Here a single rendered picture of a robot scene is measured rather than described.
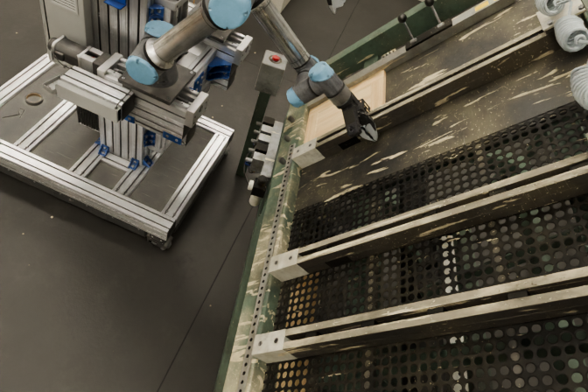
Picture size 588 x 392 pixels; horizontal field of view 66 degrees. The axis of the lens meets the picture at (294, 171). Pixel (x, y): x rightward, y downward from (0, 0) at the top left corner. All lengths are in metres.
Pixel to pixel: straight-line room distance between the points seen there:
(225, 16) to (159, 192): 1.35
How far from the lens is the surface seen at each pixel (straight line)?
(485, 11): 1.92
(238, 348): 1.56
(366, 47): 2.25
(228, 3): 1.41
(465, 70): 1.62
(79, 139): 2.79
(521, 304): 1.07
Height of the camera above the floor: 2.30
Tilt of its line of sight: 48 degrees down
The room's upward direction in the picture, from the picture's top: 24 degrees clockwise
